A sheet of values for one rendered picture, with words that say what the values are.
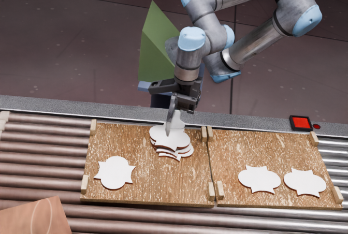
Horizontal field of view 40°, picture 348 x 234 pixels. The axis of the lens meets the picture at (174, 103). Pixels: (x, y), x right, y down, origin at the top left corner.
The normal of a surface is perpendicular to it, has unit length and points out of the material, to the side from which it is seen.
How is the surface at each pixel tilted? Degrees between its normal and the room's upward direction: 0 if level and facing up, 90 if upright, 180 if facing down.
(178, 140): 0
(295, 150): 0
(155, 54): 90
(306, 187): 0
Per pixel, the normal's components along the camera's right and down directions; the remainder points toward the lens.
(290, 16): -0.69, 0.32
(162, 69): -0.11, 0.60
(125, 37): 0.12, -0.78
